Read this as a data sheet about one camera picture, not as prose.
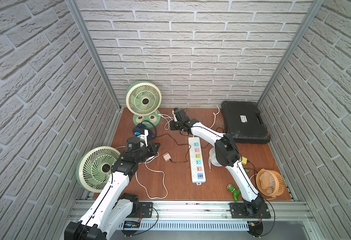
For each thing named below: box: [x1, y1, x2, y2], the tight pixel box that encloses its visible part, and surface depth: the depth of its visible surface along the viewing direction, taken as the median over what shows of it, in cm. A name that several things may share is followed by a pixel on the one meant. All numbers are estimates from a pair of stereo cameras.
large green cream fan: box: [76, 146, 121, 193], surface depth 72 cm
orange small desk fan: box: [255, 168, 286, 199], surface depth 76 cm
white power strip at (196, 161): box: [188, 136, 206, 186], surface depth 89 cm
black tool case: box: [221, 101, 271, 144], surface depth 103 cm
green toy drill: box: [226, 183, 241, 202], surface depth 80 cm
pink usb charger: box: [162, 151, 172, 162], surface depth 93 cm
